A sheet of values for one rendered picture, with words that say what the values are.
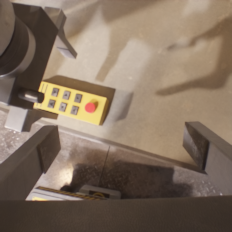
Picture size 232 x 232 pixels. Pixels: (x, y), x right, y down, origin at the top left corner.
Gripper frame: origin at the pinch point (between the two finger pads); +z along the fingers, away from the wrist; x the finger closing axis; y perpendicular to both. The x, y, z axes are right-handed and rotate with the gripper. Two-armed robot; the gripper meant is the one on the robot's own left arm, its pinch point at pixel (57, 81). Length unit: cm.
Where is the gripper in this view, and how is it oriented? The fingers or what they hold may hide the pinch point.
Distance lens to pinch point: 35.8
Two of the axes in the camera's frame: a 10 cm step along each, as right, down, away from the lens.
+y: 9.5, 2.6, -1.5
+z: 1.3, 1.0, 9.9
